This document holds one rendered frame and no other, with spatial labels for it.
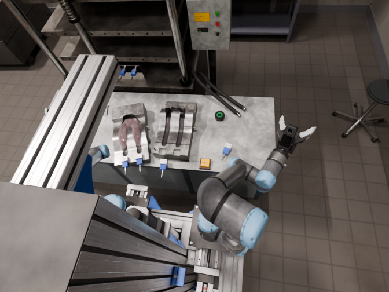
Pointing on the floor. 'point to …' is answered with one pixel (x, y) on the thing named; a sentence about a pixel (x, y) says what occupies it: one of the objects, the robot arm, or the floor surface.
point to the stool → (382, 97)
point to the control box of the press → (210, 29)
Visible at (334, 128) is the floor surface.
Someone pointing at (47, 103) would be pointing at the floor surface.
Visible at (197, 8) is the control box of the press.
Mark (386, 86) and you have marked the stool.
